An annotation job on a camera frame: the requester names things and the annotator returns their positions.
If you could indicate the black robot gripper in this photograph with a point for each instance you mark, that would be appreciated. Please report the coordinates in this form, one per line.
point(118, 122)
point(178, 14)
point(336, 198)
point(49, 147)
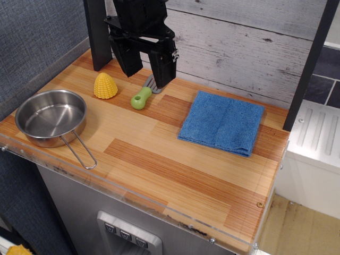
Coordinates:
point(139, 26)

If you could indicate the yellow toy corn cob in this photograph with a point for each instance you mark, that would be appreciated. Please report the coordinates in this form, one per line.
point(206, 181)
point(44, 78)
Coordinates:
point(104, 87)

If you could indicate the blue folded cloth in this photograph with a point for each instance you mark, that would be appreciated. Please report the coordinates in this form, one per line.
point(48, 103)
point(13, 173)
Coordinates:
point(223, 123)

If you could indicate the clear acrylic table edge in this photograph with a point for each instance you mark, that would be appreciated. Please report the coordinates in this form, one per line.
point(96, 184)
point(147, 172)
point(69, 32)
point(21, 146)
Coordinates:
point(212, 194)

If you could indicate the silver dispenser button panel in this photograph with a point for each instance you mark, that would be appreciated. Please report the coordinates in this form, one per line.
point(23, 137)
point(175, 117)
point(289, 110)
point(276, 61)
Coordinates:
point(121, 237)

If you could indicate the white toy sink unit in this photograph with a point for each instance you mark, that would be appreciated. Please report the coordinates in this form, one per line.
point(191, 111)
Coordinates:
point(309, 173)

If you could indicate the yellow toy on floor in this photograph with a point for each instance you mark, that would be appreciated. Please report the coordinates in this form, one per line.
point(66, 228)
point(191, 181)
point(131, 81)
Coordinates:
point(18, 250)

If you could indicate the green handled grey toy spatula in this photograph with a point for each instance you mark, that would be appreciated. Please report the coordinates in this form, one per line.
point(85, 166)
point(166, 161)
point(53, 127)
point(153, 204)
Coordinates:
point(139, 100)

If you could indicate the dark left frame post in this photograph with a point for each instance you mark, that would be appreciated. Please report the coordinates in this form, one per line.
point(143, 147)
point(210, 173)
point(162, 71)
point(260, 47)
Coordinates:
point(95, 12)

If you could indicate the dark frame post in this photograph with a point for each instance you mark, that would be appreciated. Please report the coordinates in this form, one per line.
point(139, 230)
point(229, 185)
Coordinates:
point(95, 12)
point(315, 51)

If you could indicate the steel pan with wire handle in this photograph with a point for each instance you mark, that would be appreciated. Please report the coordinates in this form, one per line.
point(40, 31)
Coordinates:
point(54, 118)

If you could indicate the dark right frame post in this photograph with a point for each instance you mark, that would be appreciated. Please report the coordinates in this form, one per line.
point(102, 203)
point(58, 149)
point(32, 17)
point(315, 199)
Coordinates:
point(315, 51)

